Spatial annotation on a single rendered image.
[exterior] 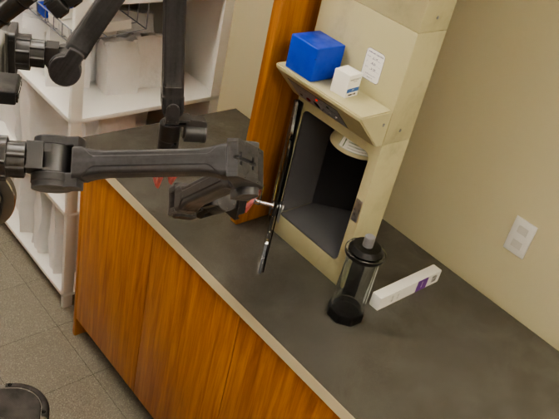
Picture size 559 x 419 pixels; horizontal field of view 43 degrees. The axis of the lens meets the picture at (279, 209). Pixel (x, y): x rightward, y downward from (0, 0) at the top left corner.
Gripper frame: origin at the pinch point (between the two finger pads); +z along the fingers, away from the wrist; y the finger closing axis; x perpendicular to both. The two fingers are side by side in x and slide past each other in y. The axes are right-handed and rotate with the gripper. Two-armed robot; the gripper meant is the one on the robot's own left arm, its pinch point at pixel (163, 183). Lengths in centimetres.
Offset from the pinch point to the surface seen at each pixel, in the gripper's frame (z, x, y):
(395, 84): -46, -44, 33
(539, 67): -50, -57, 76
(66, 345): 110, 51, -2
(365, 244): -8, -55, 24
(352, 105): -40, -40, 24
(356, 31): -53, -28, 33
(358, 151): -22, -37, 36
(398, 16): -62, -39, 33
